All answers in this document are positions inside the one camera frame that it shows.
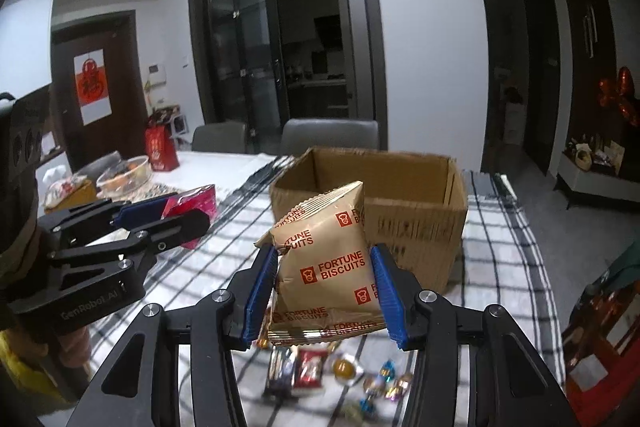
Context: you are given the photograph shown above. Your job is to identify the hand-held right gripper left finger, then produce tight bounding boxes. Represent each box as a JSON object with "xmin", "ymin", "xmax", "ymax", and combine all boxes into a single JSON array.
[{"xmin": 65, "ymin": 244, "xmax": 280, "ymax": 427}]

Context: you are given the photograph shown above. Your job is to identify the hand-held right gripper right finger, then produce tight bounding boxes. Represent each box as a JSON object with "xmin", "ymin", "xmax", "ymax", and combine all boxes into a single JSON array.
[{"xmin": 369, "ymin": 243, "xmax": 576, "ymax": 427}]

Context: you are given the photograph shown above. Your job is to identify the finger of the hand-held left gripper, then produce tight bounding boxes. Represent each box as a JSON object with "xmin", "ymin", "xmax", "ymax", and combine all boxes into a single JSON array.
[
  {"xmin": 46, "ymin": 209, "xmax": 212, "ymax": 280},
  {"xmin": 36, "ymin": 196, "xmax": 175, "ymax": 253}
]

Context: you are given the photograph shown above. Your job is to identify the pink snack packet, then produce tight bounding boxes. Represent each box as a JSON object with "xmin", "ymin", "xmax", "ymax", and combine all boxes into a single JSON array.
[{"xmin": 162, "ymin": 186, "xmax": 217, "ymax": 251}]

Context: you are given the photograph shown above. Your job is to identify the tan biscuit packet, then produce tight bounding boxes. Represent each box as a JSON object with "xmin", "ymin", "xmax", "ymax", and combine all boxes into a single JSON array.
[
  {"xmin": 273, "ymin": 187, "xmax": 332, "ymax": 233},
  {"xmin": 266, "ymin": 307, "xmax": 387, "ymax": 348},
  {"xmin": 255, "ymin": 181, "xmax": 383, "ymax": 325}
]

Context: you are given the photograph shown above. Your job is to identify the cardboard box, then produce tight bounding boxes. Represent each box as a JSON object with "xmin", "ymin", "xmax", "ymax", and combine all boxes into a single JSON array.
[{"xmin": 270, "ymin": 147, "xmax": 469, "ymax": 294}]

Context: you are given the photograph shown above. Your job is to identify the person's left hand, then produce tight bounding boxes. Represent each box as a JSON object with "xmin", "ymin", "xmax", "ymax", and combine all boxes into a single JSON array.
[{"xmin": 67, "ymin": 326, "xmax": 92, "ymax": 379}]

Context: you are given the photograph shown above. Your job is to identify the floral placemat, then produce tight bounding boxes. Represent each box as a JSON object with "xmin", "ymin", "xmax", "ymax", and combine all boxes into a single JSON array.
[{"xmin": 132, "ymin": 182, "xmax": 182, "ymax": 198}]

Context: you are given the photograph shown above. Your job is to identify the glass bowl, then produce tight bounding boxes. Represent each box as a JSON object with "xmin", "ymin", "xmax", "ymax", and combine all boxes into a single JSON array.
[{"xmin": 96, "ymin": 155, "xmax": 152, "ymax": 200}]

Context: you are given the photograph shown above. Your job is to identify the red gift bag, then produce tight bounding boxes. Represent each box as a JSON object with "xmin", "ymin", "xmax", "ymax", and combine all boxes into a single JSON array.
[{"xmin": 145, "ymin": 119, "xmax": 181, "ymax": 172}]

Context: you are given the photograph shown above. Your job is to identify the dark candy bar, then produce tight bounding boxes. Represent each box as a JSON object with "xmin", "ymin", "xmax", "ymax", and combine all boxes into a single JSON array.
[{"xmin": 264, "ymin": 348, "xmax": 297, "ymax": 397}]

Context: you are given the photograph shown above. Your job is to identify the scattered wrapped candies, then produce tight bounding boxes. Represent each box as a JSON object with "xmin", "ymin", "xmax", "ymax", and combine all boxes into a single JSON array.
[{"xmin": 256, "ymin": 337, "xmax": 416, "ymax": 423}]

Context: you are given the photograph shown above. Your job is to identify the clear plastic bag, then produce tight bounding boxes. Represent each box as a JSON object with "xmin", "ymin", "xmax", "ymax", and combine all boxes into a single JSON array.
[{"xmin": 44, "ymin": 174, "xmax": 99, "ymax": 214}]

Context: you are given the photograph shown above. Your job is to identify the red candy bar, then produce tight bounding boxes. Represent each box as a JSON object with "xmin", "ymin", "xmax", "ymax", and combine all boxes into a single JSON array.
[{"xmin": 292, "ymin": 348, "xmax": 329, "ymax": 396}]

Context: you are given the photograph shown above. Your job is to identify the white storage shelf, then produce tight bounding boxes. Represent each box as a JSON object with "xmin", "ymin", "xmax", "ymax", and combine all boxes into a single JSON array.
[{"xmin": 150, "ymin": 104, "xmax": 189, "ymax": 148}]

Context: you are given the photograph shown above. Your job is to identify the narrow grey chair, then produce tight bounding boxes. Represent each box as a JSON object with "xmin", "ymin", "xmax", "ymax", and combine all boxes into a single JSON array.
[{"xmin": 191, "ymin": 123, "xmax": 249, "ymax": 154}]

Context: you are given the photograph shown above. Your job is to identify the plaid tablecloth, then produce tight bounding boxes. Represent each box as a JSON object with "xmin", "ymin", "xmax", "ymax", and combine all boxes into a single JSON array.
[{"xmin": 90, "ymin": 154, "xmax": 567, "ymax": 427}]

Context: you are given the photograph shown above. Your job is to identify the red white door poster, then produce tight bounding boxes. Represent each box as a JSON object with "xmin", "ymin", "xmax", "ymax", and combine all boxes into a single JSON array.
[{"xmin": 73, "ymin": 48, "xmax": 112, "ymax": 126}]

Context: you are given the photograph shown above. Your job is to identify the brown wooden door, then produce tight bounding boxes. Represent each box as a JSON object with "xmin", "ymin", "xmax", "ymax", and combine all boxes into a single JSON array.
[{"xmin": 50, "ymin": 9, "xmax": 151, "ymax": 174}]

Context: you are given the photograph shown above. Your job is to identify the wide grey chair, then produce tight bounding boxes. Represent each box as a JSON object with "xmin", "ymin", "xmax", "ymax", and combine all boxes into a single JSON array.
[{"xmin": 280, "ymin": 118, "xmax": 380, "ymax": 156}]

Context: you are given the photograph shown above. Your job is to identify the glass sliding door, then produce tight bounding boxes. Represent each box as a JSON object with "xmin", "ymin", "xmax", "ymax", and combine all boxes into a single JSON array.
[{"xmin": 187, "ymin": 0, "xmax": 390, "ymax": 156}]

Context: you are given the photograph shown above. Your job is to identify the white box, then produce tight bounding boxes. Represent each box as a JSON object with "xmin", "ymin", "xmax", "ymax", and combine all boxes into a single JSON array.
[{"xmin": 502, "ymin": 99, "xmax": 526, "ymax": 146}]

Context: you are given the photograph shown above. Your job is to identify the red wooden chair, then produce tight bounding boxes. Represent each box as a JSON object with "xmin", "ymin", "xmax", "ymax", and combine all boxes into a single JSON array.
[{"xmin": 560, "ymin": 267, "xmax": 640, "ymax": 427}]

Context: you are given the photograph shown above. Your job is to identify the white low cabinet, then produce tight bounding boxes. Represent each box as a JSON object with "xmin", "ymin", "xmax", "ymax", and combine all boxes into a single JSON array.
[{"xmin": 556, "ymin": 149, "xmax": 640, "ymax": 210}]

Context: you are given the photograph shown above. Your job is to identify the green cloth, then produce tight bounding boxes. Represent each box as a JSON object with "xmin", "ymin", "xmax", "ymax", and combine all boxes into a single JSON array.
[{"xmin": 597, "ymin": 237, "xmax": 640, "ymax": 303}]

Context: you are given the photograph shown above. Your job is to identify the black range hood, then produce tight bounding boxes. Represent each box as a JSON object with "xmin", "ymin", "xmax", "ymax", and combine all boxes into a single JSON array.
[{"xmin": 313, "ymin": 16, "xmax": 341, "ymax": 53}]

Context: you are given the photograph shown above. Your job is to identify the silver refrigerator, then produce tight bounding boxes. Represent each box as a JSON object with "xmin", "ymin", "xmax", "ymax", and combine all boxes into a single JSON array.
[{"xmin": 334, "ymin": 0, "xmax": 374, "ymax": 120}]

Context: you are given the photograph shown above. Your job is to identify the dark interior door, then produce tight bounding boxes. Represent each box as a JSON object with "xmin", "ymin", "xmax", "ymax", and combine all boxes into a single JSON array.
[{"xmin": 523, "ymin": 0, "xmax": 562, "ymax": 178}]

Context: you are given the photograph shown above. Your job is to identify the dark wardrobe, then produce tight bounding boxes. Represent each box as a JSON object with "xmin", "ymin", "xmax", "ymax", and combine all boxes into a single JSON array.
[{"xmin": 555, "ymin": 0, "xmax": 640, "ymax": 182}]

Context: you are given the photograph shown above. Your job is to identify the red foil balloons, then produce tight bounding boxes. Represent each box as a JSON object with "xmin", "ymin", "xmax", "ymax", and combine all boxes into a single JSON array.
[{"xmin": 597, "ymin": 67, "xmax": 640, "ymax": 128}]

